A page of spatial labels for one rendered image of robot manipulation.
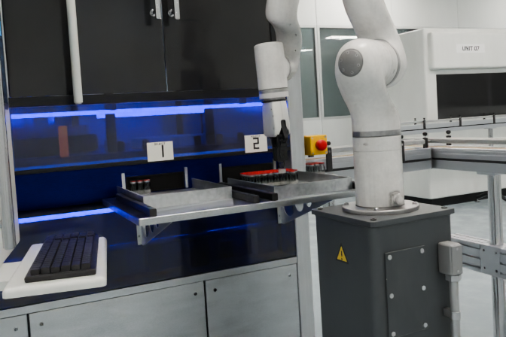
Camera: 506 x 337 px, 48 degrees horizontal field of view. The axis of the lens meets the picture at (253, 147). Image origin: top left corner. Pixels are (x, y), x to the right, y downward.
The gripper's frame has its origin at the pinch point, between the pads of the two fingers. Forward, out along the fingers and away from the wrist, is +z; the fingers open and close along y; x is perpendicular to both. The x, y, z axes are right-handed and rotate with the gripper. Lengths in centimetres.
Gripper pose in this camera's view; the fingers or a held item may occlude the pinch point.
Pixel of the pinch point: (280, 153)
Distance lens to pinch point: 164.4
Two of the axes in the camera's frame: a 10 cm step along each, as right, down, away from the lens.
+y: 3.2, 0.3, -9.5
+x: 9.4, -1.3, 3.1
